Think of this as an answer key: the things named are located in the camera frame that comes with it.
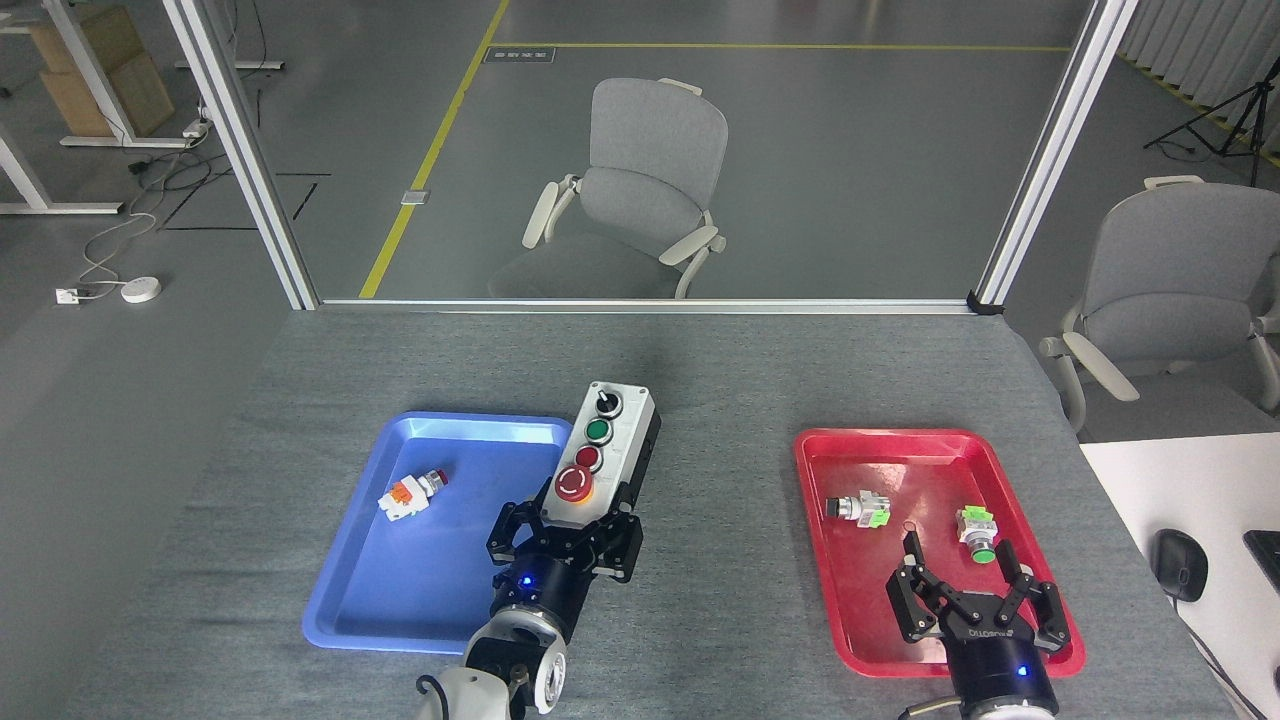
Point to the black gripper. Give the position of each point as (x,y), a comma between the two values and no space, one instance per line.
(550,580)
(995,655)

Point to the grey four-button control box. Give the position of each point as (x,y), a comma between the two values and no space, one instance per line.
(615,450)

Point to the green push button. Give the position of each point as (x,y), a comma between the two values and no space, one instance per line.
(977,530)

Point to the red push button orange block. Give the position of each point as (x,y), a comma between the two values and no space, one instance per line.
(405,498)

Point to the brown cardboard box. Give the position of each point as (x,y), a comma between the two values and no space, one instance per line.
(130,95)

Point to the red plastic tray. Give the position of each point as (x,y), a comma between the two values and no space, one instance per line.
(860,600)

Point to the blue plastic tray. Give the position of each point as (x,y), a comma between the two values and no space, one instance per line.
(400,590)

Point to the black computer mouse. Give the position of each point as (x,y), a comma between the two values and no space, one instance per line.
(1180,565)

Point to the white desk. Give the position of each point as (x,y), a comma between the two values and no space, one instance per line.
(1190,490)

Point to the black keyboard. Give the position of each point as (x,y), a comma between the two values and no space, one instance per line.
(1265,555)

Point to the grey office chair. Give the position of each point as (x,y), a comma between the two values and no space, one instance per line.
(1170,290)
(645,180)

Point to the silver floor plate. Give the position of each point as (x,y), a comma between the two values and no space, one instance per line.
(415,197)

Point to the dark floor label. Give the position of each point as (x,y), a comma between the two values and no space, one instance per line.
(520,55)

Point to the white round floor device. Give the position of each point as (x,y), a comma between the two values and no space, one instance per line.
(141,290)

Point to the black tripod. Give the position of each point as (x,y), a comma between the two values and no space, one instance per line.
(1222,115)

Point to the white power strip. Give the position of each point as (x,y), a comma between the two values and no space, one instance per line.
(195,128)

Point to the white pleated curtain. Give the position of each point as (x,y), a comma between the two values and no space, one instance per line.
(1200,40)

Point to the black selector switch green block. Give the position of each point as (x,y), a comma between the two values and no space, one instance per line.
(862,510)

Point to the silver aluminium frame rail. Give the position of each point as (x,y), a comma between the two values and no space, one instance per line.
(640,305)

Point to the silver aluminium frame post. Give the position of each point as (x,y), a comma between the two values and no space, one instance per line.
(245,150)
(1050,150)

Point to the white wall socket plate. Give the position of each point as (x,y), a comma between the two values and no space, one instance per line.
(67,296)

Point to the white desk frame leg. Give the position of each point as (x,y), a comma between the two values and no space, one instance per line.
(95,85)
(235,65)
(25,180)

